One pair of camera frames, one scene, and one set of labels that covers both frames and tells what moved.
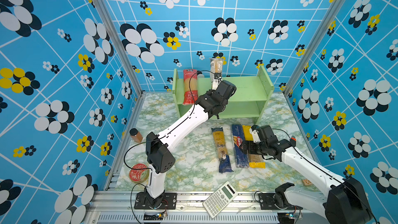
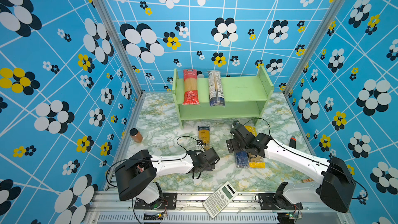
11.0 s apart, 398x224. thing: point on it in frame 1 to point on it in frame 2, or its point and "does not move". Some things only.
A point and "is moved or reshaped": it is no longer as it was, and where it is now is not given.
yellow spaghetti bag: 255,159 does not move
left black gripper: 208,94 to 211,167
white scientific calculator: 218,201 does not move
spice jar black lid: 133,131 does not move
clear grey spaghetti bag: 216,65 is moved or reshaped
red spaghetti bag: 190,86 does not move
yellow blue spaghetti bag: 224,163 to 203,135
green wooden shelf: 252,98 does not move
